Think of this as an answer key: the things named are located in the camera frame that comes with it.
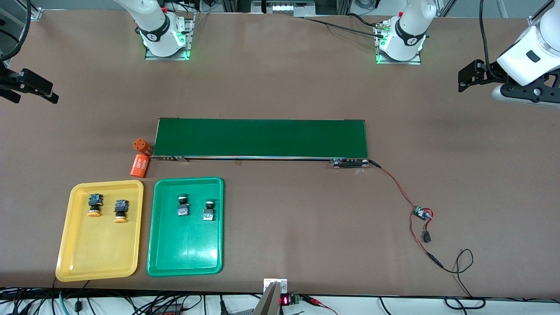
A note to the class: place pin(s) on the grey metal bar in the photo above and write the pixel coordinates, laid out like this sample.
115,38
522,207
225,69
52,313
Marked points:
267,304

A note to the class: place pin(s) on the red clip lead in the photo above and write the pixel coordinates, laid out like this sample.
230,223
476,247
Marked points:
313,300

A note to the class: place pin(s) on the green mushroom push button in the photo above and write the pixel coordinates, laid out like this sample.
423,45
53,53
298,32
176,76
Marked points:
209,211
183,205

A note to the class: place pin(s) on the small black circuit board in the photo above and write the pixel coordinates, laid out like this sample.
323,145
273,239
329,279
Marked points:
423,213

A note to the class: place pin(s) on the silver box with lights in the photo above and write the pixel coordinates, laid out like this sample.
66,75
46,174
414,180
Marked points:
282,6

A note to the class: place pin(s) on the silver metal bracket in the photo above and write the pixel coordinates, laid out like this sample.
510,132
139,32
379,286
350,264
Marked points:
283,284

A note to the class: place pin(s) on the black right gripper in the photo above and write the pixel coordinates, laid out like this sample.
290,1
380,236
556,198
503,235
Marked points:
9,80

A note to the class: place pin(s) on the black inline switch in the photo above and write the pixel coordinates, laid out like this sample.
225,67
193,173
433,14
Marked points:
426,237

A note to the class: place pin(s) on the aluminium frame corner bracket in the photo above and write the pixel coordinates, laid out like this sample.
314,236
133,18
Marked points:
531,21
37,14

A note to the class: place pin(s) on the orange plastic device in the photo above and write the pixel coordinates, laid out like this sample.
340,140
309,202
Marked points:
168,312

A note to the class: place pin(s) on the yellow plastic tray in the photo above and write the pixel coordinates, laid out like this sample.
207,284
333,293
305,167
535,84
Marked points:
98,249

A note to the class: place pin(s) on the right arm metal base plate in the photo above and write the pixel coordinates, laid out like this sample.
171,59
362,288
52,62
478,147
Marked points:
188,35

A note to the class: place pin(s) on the red digit display module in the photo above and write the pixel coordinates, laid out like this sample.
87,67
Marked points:
285,300

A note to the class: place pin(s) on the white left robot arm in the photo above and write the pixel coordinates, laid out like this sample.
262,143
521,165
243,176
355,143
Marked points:
531,52

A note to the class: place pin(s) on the green plastic tray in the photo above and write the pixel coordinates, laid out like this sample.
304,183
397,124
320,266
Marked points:
186,245

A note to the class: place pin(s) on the yellow mushroom push button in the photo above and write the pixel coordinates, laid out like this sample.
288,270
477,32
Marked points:
94,204
120,211

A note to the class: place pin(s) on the green belt conveyor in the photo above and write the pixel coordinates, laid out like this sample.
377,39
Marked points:
262,138

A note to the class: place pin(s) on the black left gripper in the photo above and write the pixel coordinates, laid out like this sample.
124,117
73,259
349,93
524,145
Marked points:
491,70

